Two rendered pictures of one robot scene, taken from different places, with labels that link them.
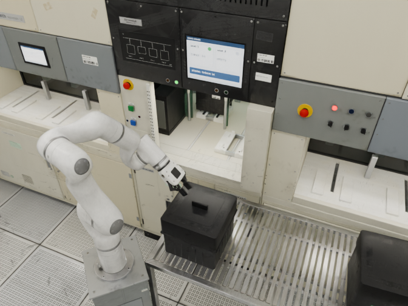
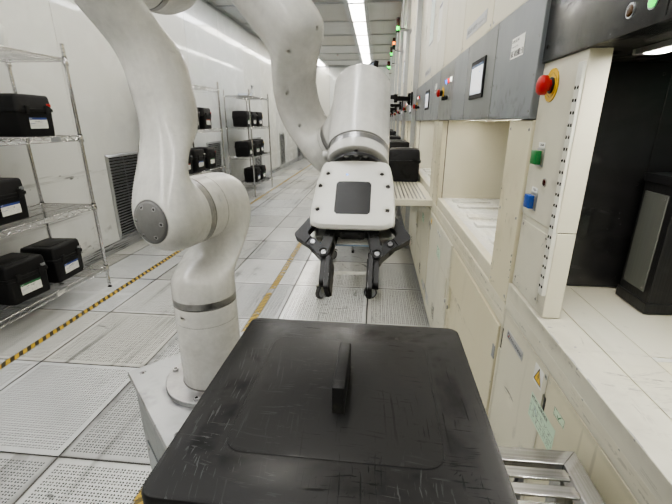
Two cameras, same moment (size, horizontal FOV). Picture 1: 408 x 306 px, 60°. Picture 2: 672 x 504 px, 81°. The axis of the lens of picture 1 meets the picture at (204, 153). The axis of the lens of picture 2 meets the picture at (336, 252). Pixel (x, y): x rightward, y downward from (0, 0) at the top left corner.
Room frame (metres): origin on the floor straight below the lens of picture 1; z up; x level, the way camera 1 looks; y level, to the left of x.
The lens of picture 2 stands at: (1.05, -0.31, 1.28)
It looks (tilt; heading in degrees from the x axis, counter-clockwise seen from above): 19 degrees down; 73
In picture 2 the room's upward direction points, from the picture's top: straight up
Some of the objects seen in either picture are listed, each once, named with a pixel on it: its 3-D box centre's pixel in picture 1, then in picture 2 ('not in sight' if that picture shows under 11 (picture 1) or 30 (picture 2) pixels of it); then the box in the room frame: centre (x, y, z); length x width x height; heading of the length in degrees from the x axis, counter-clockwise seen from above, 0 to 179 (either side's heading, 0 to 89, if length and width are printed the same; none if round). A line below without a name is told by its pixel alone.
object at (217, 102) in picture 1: (215, 90); not in sight; (2.21, -0.08, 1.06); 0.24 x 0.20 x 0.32; 67
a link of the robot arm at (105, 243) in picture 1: (98, 220); (209, 235); (1.03, 0.47, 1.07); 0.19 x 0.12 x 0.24; 51
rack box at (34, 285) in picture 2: not in sight; (13, 277); (-0.25, 2.56, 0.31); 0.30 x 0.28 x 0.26; 63
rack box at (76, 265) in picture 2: not in sight; (54, 259); (-0.12, 2.90, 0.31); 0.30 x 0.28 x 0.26; 71
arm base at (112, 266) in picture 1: (111, 252); (210, 339); (1.01, 0.44, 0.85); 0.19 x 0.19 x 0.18
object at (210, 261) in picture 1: (200, 229); not in sight; (1.16, 0.02, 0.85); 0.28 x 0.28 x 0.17; 66
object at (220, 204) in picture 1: (200, 212); (341, 414); (1.16, 0.02, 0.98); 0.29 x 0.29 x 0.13; 66
